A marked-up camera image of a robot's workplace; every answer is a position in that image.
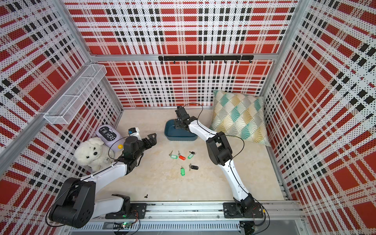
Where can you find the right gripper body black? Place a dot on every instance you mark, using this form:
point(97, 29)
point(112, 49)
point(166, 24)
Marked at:
point(178, 122)

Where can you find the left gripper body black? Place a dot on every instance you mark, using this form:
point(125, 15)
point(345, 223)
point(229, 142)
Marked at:
point(141, 148)

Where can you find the teal plastic storage box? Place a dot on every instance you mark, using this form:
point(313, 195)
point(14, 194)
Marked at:
point(174, 134)

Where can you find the black key with green tag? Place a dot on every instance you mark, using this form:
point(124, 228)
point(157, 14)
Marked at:
point(191, 154)

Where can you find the key with red tag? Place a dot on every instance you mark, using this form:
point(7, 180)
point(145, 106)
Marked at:
point(181, 156)

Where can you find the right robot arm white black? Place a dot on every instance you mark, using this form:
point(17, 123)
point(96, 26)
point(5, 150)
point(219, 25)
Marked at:
point(220, 153)

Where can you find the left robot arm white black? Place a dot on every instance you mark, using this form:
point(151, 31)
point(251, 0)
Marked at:
point(76, 203)

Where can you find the purple clock with yellow knob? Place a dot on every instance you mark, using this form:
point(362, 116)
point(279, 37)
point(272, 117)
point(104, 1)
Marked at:
point(111, 137)

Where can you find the white plush bear toy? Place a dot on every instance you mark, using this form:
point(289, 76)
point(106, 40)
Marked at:
point(95, 154)

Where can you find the patterned green yellow pillow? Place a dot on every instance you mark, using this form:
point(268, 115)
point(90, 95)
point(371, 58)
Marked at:
point(239, 115)

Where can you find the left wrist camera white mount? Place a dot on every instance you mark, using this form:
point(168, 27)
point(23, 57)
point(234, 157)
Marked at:
point(134, 132)

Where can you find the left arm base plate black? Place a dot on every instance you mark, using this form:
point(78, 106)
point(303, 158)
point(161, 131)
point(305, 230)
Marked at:
point(131, 211)

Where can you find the black wall hook rail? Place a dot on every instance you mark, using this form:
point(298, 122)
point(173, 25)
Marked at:
point(236, 58)

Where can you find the white wire mesh shelf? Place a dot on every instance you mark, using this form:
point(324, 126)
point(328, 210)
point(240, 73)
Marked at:
point(72, 100)

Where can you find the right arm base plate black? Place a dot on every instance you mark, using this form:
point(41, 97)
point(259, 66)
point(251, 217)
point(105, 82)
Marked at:
point(233, 210)

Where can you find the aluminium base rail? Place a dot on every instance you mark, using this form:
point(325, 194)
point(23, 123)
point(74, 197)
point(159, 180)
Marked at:
point(213, 210)

